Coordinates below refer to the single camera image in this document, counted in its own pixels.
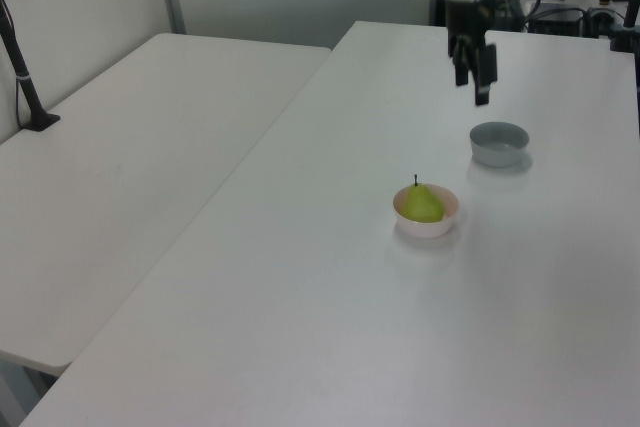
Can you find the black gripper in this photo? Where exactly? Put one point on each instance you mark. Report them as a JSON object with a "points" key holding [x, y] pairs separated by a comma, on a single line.
{"points": [[467, 19]]}

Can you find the green pear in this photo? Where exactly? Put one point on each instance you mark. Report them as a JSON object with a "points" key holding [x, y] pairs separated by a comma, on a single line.
{"points": [[422, 206]]}

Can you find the grey plastic bowl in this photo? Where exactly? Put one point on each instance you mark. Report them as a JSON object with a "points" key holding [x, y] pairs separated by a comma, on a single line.
{"points": [[497, 152]]}

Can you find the pink plastic bowl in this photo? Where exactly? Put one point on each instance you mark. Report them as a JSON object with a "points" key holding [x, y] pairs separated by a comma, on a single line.
{"points": [[425, 229]]}

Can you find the black equipment box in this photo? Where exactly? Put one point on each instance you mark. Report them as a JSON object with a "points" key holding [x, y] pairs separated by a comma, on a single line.
{"points": [[555, 19]]}

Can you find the small black box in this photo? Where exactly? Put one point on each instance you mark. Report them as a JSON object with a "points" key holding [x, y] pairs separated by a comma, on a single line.
{"points": [[599, 22]]}

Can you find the black pole with table clamp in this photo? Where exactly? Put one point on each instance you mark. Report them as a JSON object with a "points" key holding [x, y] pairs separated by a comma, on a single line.
{"points": [[625, 37]]}

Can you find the black camera pole with base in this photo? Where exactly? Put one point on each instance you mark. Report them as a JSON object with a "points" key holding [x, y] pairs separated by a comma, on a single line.
{"points": [[25, 84]]}

